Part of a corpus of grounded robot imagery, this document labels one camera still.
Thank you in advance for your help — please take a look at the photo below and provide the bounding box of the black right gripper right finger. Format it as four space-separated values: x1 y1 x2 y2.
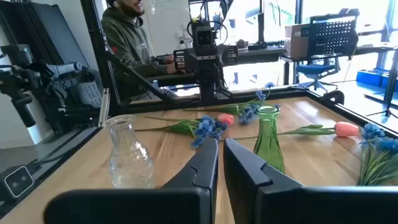
224 138 398 224

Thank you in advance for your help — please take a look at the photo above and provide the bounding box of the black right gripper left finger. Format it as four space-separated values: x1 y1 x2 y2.
43 138 220 224

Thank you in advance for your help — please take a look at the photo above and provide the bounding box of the blue artificial flower bunch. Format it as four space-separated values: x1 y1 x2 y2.
356 123 398 187
134 114 229 149
182 82 280 126

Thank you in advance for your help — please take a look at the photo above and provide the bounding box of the green glass vase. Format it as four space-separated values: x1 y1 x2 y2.
253 105 286 174

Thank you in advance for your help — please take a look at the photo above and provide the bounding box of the clear glass vase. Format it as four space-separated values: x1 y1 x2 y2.
104 114 155 190

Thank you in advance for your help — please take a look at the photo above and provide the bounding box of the grey office desk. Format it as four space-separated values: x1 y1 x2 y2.
236 45 290 63

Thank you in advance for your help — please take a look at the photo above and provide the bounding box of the person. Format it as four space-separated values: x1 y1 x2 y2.
100 0 187 102

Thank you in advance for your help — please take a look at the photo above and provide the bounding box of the brown cardboard box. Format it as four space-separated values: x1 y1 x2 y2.
284 24 312 60

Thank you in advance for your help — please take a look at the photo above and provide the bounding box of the white metal hinge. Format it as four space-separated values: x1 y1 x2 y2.
98 88 111 128

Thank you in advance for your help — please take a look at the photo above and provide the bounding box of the black grey padded bag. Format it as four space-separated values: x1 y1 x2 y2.
43 61 104 125

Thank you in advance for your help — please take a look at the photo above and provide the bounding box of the blue black office chair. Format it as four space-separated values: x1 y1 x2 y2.
295 8 360 94

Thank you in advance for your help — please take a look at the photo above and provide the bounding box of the black folded panel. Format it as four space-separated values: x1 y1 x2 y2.
0 0 91 75

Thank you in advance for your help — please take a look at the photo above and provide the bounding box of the blue plastic bin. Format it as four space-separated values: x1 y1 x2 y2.
356 67 389 88
381 73 398 91

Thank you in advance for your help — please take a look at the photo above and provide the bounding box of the black tripod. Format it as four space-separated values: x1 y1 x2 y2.
364 46 398 119

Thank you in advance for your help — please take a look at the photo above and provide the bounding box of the black handheld gimbal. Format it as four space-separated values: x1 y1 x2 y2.
0 44 43 128

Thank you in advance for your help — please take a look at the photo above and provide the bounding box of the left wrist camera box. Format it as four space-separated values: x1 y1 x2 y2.
192 26 218 48

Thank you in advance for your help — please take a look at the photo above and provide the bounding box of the black table frame handle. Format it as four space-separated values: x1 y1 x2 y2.
320 90 345 106

